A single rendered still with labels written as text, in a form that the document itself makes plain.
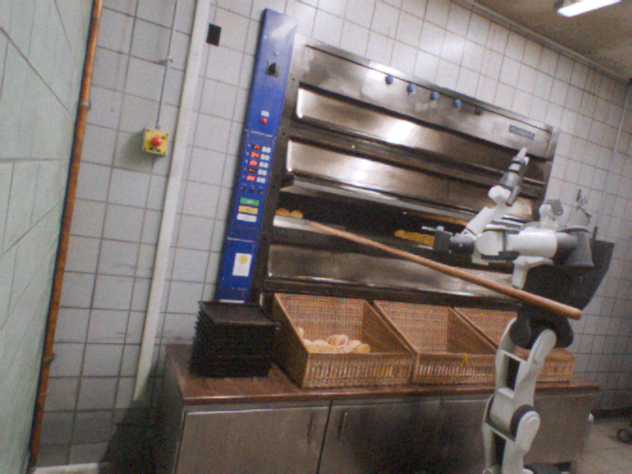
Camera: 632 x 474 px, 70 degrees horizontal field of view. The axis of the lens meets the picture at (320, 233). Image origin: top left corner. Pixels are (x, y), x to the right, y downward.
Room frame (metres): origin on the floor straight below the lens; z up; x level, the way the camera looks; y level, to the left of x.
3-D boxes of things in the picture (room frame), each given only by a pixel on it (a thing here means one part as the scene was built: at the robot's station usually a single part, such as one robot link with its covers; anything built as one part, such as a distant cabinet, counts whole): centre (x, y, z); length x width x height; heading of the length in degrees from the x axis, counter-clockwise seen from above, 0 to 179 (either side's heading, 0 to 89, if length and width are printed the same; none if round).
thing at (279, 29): (2.97, 0.79, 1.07); 1.93 x 0.16 x 2.15; 27
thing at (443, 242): (1.89, -0.54, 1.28); 0.12 x 0.10 x 0.13; 83
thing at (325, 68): (2.63, -0.55, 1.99); 1.80 x 0.08 x 0.21; 117
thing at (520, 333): (1.85, -0.98, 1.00); 0.28 x 0.13 x 0.18; 118
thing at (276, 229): (2.63, -0.55, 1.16); 1.80 x 0.06 x 0.04; 117
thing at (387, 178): (2.61, -0.57, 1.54); 1.79 x 0.11 x 0.19; 117
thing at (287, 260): (2.61, -0.57, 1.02); 1.79 x 0.11 x 0.19; 117
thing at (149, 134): (1.90, 0.76, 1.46); 0.10 x 0.07 x 0.10; 117
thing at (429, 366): (2.38, -0.70, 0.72); 0.56 x 0.49 x 0.28; 115
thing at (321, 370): (2.11, -0.18, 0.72); 0.56 x 0.49 x 0.28; 118
